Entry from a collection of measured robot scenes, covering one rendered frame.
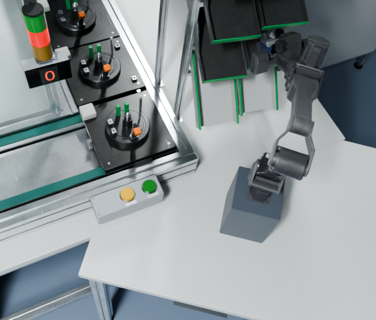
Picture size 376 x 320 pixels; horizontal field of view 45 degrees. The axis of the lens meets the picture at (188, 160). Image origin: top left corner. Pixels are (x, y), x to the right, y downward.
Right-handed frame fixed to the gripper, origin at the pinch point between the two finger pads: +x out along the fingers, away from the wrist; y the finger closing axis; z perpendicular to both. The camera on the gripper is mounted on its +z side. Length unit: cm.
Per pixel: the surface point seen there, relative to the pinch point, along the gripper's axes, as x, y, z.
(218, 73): 4.7, 14.4, -7.6
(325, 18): 77, -82, -49
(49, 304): 15, 86, -110
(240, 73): 3.2, 8.1, -8.6
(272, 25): 0.2, 1.0, 7.0
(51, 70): 16, 59, -1
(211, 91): 11.8, 13.1, -19.4
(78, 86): 35, 51, -21
